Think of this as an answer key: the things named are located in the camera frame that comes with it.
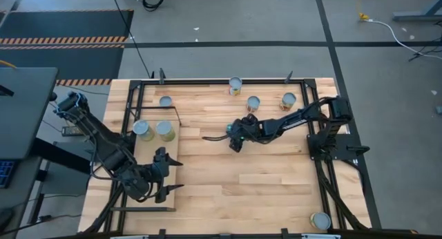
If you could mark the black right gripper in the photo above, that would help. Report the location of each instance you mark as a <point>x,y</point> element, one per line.
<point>243,130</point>

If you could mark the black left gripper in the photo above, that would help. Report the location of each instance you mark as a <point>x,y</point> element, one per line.
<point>152,177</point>

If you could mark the diced tomato can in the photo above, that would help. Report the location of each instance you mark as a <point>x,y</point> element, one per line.
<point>253,102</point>

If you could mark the light green label can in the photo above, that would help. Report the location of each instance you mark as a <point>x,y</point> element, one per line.
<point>164,127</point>

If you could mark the teal corn can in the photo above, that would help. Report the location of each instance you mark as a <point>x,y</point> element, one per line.
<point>141,127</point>

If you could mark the white mixed fruit can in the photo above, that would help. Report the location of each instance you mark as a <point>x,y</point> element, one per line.
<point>235,83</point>

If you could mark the yellow can with red swirls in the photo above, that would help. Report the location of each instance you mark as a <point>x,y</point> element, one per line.
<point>288,99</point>

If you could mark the short yellow mushroom can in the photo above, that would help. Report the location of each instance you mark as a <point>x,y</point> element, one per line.
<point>165,101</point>

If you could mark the yellow-green label can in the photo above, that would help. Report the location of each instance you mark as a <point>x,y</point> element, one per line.
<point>320,221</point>

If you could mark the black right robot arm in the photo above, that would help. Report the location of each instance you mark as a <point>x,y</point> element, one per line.
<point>293,120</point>

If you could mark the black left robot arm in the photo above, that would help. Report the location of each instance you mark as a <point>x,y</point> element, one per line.
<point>100,139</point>

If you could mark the light wooden board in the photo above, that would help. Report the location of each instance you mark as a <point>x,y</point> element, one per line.
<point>162,144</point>

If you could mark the white strip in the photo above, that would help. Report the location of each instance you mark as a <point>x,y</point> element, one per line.
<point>129,237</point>
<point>321,236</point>

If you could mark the black power adapter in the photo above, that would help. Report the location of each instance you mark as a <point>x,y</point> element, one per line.
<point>72,130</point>

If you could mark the black hazard-striped floor mat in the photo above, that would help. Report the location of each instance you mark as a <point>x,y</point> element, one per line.
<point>69,63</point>
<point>69,25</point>

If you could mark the dark grey desk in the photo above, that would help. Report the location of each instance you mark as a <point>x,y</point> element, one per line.
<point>20,201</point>

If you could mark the backlit keyboard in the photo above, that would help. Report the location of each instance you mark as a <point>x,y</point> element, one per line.
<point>6,173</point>

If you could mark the yellow plug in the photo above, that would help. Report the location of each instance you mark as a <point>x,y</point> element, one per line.
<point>363,16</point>

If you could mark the grey table base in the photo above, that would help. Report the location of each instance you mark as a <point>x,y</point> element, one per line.
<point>414,16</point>

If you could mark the black aluminium table frame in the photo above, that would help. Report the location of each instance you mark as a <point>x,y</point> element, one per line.
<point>221,81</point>

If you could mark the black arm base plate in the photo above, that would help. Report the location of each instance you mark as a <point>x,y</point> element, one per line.
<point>345,145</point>

